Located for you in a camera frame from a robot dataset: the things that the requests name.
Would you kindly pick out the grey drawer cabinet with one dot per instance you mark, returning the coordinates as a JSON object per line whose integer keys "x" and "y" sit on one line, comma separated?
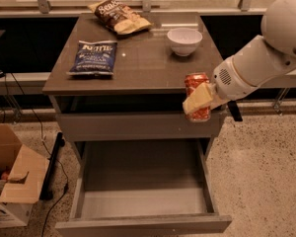
{"x": 147, "y": 76}

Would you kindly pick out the red coke can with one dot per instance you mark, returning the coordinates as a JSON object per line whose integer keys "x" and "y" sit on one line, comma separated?
{"x": 198, "y": 98}

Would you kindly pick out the open cardboard box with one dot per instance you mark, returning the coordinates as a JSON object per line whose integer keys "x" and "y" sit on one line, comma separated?
{"x": 24, "y": 171}

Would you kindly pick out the brown Sea Salt chips bag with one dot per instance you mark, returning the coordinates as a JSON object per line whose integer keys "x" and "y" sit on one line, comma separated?
{"x": 119, "y": 17}

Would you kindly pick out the white ceramic bowl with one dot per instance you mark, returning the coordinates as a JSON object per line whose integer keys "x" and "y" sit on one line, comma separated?
{"x": 184, "y": 41}

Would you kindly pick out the blue Kettle chips bag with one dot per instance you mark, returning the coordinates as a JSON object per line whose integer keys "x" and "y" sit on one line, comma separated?
{"x": 94, "y": 58}

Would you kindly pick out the open grey drawer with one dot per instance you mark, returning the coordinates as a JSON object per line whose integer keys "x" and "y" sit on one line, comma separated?
{"x": 143, "y": 188}

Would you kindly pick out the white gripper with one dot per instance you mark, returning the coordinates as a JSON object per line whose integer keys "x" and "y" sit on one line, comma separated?
{"x": 224, "y": 80}

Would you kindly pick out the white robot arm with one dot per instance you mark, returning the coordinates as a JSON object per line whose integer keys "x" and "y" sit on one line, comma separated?
{"x": 270, "y": 54}

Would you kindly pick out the closed grey drawer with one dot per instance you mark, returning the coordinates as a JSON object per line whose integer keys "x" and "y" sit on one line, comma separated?
{"x": 92, "y": 127}

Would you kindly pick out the black bar on floor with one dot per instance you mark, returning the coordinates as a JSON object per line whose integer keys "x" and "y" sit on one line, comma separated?
{"x": 46, "y": 192}

